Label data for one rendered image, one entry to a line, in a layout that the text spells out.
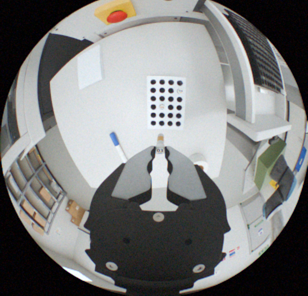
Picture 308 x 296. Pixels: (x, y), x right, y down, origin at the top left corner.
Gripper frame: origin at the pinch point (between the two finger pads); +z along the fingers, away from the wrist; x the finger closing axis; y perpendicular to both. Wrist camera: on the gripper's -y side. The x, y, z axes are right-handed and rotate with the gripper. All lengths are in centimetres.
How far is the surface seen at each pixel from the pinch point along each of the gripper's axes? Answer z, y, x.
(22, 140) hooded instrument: -3, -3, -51
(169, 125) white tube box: 12.5, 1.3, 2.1
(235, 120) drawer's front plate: 5.9, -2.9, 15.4
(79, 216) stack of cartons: 53, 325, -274
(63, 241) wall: -104, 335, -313
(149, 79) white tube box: 12.2, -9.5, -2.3
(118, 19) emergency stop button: 4.5, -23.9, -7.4
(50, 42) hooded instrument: 18, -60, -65
